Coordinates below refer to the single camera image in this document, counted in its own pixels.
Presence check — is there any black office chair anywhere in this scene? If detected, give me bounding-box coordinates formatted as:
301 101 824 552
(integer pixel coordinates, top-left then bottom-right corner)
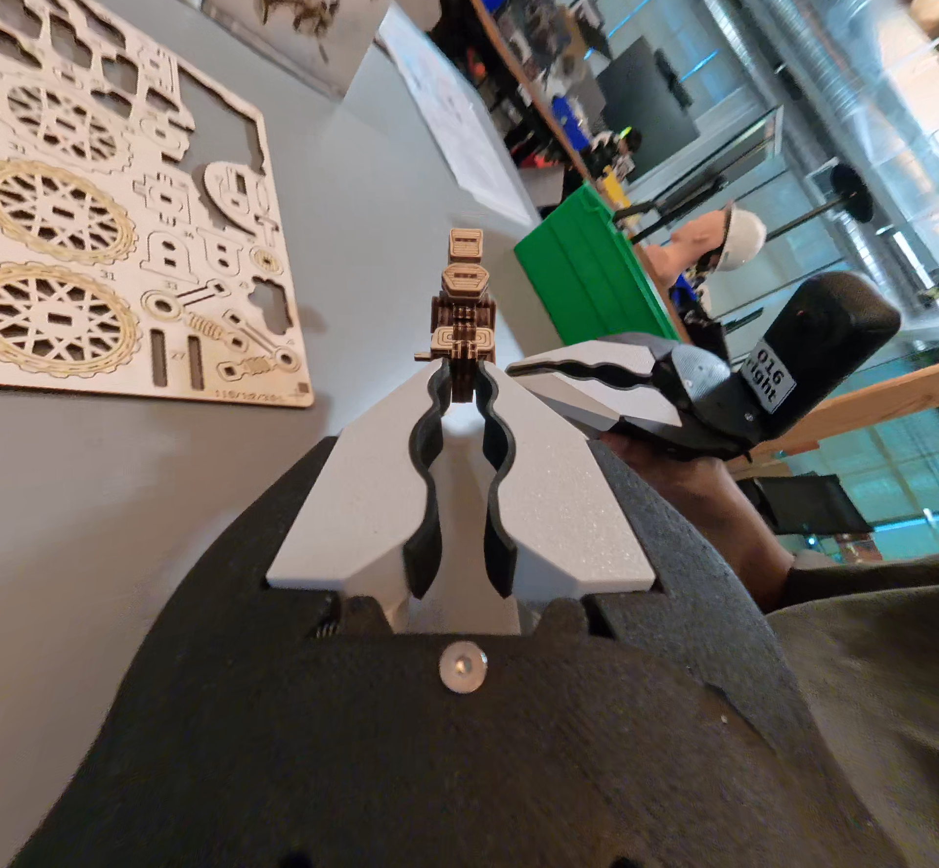
737 473 874 537

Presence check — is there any mannequin head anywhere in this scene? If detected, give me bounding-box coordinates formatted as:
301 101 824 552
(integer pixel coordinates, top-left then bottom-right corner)
656 211 735 289

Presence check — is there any black disc on pole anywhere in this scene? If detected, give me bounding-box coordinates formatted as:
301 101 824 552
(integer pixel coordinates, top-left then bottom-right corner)
831 163 875 223

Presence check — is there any laminated printed paper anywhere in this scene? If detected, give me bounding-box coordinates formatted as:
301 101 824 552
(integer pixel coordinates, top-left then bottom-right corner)
376 2 541 227

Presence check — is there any person's olive clothing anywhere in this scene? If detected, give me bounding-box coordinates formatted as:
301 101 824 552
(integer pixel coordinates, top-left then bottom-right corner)
763 552 939 868

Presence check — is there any silver ventilation duct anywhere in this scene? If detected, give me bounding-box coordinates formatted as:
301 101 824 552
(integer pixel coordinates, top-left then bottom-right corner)
697 0 939 282

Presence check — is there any person's right forearm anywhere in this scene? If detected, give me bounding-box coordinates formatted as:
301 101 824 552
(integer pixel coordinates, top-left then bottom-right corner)
682 486 801 616

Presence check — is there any wooden beam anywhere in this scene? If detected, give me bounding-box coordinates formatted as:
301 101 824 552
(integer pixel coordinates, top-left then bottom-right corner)
726 362 939 476

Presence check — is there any green plastic bin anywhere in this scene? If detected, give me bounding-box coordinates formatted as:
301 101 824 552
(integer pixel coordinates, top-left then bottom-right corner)
514 182 682 363

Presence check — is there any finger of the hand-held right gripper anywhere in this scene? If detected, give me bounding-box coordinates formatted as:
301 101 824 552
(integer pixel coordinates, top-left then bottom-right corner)
514 371 685 437
505 334 677 383

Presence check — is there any grey monitor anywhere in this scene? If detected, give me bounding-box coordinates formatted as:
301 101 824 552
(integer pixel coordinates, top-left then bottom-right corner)
596 35 701 183

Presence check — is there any person's right hand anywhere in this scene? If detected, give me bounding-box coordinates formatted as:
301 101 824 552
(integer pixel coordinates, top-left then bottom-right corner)
604 436 743 513

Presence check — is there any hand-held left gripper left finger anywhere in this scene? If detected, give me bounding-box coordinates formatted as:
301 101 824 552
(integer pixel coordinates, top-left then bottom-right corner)
266 358 450 619

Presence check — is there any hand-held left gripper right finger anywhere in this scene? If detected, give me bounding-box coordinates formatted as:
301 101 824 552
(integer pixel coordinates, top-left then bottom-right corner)
475 362 656 601

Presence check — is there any wooden model assembly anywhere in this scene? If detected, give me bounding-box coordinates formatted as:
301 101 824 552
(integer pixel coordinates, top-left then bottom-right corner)
413 228 500 405

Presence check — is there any wooden parts sheet with gears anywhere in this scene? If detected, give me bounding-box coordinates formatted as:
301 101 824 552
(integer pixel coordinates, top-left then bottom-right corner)
0 0 315 410

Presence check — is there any white hard hat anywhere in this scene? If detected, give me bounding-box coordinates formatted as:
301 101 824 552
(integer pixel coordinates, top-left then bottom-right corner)
715 204 769 273

